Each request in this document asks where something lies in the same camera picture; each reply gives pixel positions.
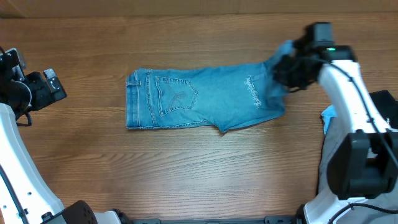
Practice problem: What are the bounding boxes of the blue denim jeans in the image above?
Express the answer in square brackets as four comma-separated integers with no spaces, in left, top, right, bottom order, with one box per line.
[126,40,294,133]

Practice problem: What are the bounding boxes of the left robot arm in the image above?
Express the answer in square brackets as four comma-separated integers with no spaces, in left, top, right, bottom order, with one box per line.
[1,48,130,224]

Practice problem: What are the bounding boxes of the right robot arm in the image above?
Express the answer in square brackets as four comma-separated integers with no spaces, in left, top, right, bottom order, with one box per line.
[264,22,397,223]

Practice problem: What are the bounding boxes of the light blue garment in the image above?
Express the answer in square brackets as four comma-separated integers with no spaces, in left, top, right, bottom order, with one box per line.
[321,105,336,135]

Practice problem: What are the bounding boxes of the grey trousers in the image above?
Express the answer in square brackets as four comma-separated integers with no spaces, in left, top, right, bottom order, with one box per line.
[318,118,397,224]

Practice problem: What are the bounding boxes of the black garment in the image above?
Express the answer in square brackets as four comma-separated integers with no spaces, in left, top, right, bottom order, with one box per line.
[369,90,398,129]

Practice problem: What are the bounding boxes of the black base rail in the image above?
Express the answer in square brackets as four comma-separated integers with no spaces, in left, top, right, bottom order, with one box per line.
[131,215,303,224]

